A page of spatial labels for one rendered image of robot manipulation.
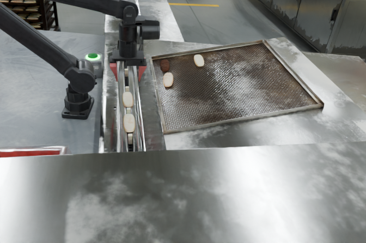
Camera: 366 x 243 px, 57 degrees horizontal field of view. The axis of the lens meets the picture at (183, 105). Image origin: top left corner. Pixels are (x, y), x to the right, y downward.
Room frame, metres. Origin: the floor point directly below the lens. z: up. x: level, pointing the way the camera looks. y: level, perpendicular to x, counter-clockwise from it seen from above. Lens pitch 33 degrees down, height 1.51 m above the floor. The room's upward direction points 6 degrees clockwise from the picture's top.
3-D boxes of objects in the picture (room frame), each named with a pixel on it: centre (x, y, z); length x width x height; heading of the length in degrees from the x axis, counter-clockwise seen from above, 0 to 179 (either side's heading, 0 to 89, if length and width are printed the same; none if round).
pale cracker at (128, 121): (0.87, 0.17, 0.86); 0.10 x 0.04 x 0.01; 13
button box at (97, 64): (1.22, 0.38, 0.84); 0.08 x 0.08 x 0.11; 13
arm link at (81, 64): (0.97, 0.34, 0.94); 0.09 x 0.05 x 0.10; 108
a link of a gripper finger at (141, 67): (1.02, 0.17, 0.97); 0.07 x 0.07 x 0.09; 13
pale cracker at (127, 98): (1.01, 0.20, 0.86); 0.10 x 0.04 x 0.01; 15
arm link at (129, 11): (1.03, 0.16, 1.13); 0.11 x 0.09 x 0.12; 108
